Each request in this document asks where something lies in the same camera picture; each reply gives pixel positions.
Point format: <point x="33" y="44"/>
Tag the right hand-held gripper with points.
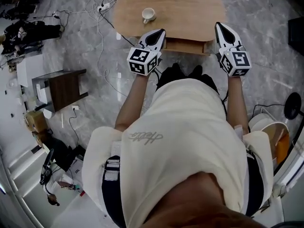
<point x="236" y="63"/>

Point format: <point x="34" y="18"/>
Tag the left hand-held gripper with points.
<point x="142" y="60"/>

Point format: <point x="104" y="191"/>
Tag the person's left forearm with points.
<point x="133" y="98"/>

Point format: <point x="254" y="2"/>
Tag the person's right forearm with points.
<point x="236" y="103"/>

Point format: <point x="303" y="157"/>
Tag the white cup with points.
<point x="148" y="13"/>

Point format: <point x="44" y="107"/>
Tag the person's left black shoe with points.
<point x="175" y="67"/>

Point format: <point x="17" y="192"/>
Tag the person's black shoe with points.
<point x="197" y="69"/>
<point x="175" y="67"/>

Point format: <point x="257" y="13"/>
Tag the person's black trousers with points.
<point x="166" y="78"/>

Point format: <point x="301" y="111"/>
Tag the person's right black shoe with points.
<point x="197" y="69"/>

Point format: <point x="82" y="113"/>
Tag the white power strip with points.
<point x="104" y="6"/>

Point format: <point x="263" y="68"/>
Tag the tall black cabinet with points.
<point x="297" y="32"/>

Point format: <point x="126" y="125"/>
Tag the white round drum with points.
<point x="260" y="121"/>

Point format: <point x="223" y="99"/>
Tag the person's cream shirt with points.
<point x="185" y="127"/>

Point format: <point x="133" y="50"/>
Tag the black standing fan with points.
<point x="292" y="106"/>

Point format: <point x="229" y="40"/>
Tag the small white power adapter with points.
<point x="56" y="15"/>

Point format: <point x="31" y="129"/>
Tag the dark wooden side table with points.
<point x="64" y="89"/>

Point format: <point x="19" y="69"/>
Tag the white floor socket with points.
<point x="76" y="108"/>

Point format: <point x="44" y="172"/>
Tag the orange cushion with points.
<point x="283" y="148"/>

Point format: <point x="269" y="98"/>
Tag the white container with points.
<point x="41" y="94"/>

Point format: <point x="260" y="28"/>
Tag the white foam board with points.
<point x="28" y="70"/>

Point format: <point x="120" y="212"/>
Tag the brown cardboard box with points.
<point x="35" y="121"/>

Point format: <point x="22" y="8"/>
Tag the person's face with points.
<point x="202" y="198"/>

